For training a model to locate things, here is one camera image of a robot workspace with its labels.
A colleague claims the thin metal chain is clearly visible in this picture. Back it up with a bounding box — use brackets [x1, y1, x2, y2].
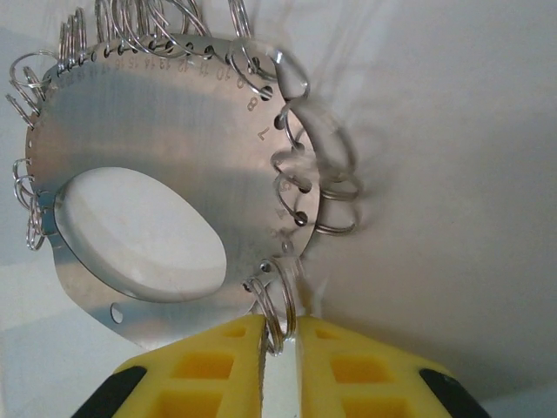
[26, 32, 324, 350]

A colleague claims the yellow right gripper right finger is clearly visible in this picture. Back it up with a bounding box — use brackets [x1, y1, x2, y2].
[294, 313, 492, 418]

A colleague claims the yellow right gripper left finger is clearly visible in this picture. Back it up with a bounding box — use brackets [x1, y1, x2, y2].
[73, 313, 267, 418]

